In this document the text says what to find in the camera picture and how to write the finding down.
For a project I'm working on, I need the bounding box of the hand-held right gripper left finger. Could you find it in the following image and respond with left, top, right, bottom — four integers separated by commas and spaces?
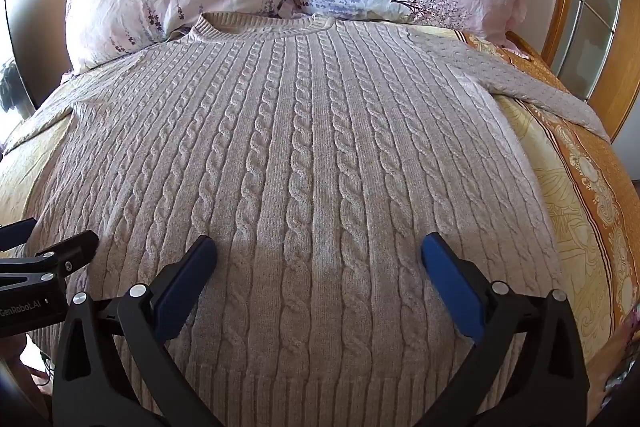
52, 234, 222, 427

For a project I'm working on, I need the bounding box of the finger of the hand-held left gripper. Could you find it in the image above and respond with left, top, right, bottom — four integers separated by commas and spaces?
0, 218, 39, 253
0, 230, 100, 294

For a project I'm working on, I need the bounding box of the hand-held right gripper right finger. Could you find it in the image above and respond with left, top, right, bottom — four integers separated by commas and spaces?
421, 232, 589, 427

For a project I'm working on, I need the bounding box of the beige cable-knit sweater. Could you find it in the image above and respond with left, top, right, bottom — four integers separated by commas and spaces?
2, 11, 612, 427

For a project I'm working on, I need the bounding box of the yellow orange patterned bedspread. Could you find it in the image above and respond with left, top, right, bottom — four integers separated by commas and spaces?
0, 23, 640, 390

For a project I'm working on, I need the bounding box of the dark glossy panel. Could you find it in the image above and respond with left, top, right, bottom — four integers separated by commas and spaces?
0, 0, 45, 125

